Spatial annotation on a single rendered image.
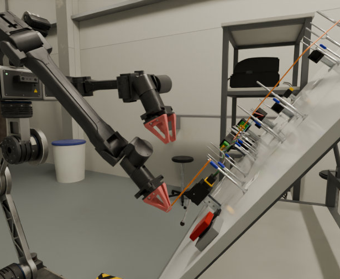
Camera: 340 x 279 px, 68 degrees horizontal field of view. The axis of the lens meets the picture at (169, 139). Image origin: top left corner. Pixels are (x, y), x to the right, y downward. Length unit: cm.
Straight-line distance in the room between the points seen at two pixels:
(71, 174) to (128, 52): 238
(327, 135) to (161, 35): 412
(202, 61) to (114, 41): 179
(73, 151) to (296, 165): 445
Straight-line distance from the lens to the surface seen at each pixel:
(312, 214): 153
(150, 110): 69
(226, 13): 404
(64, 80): 79
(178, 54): 421
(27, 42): 82
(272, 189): 43
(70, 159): 475
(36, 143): 145
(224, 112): 166
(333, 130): 42
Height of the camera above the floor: 135
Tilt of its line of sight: 8 degrees down
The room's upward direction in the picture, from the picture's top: straight up
